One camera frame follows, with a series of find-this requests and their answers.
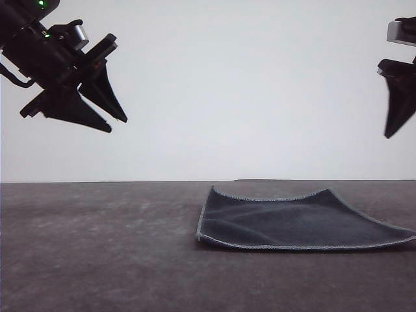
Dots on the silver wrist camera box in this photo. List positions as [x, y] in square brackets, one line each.
[401, 32]
[77, 32]

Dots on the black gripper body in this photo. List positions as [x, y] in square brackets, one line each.
[60, 66]
[399, 70]

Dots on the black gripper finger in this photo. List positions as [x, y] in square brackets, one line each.
[71, 107]
[401, 104]
[102, 89]

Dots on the grey table cloth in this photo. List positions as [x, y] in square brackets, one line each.
[97, 260]

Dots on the purple towel with grey hem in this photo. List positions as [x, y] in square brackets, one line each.
[292, 224]

